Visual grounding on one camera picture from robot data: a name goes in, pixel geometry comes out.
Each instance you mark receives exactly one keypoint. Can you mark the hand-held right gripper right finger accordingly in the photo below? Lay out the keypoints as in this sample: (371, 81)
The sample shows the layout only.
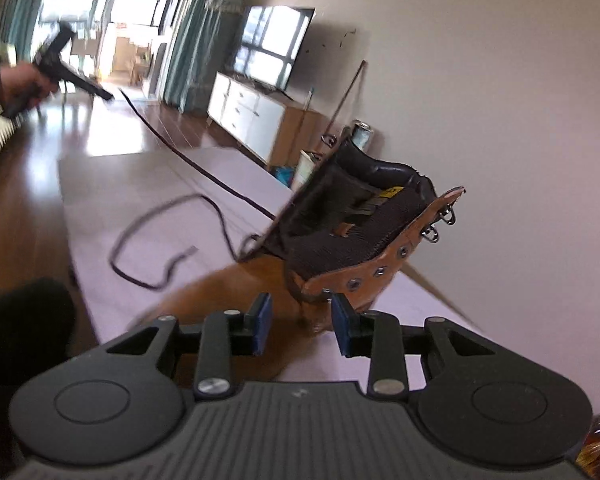
(342, 330)

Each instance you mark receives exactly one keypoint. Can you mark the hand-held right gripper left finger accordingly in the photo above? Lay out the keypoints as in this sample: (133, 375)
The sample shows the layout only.
(261, 322)

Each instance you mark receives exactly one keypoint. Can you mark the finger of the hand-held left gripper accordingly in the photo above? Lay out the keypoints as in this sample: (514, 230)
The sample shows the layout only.
(92, 87)

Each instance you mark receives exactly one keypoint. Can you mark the brown leather boot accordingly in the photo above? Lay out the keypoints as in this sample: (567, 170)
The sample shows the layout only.
(360, 255)

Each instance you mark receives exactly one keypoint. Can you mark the dark brown shoelace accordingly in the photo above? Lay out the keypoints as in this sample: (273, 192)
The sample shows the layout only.
(200, 167)

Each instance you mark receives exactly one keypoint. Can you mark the person's left hand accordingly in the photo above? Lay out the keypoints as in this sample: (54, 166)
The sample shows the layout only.
(17, 82)

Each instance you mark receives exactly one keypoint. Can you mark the glass balcony door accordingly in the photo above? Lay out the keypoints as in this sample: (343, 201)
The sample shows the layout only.
(125, 10)

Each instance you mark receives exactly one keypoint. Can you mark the covered floor air conditioner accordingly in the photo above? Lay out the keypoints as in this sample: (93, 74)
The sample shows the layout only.
(225, 25)

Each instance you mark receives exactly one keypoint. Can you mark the blue toy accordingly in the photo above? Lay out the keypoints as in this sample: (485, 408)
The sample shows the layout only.
(282, 175)

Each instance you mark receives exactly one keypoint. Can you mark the white wooden TV cabinet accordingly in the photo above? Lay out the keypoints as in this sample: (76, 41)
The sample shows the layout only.
(250, 110)

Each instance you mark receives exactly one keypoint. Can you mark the flat screen television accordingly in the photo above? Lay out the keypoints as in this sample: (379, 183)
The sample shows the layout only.
(272, 45)

